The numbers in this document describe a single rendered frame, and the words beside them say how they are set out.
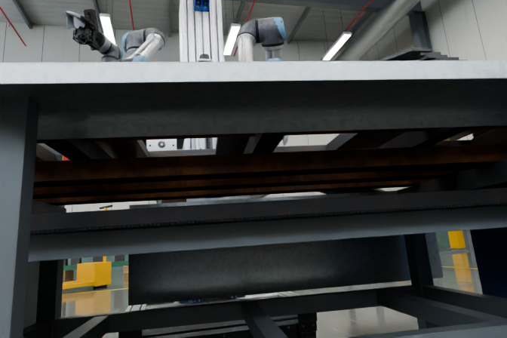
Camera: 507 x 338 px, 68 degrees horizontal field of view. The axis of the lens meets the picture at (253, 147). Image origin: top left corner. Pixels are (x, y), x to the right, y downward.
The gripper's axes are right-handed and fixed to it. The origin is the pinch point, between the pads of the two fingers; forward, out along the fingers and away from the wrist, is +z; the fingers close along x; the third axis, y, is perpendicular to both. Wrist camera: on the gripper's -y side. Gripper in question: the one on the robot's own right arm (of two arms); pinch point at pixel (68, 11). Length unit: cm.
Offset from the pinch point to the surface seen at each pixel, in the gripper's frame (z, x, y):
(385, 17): -818, -215, -472
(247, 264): -37, -72, 95
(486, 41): -778, -430, -373
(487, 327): 20, -140, 99
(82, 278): -407, 265, 169
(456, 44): -854, -388, -406
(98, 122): 56, -62, 63
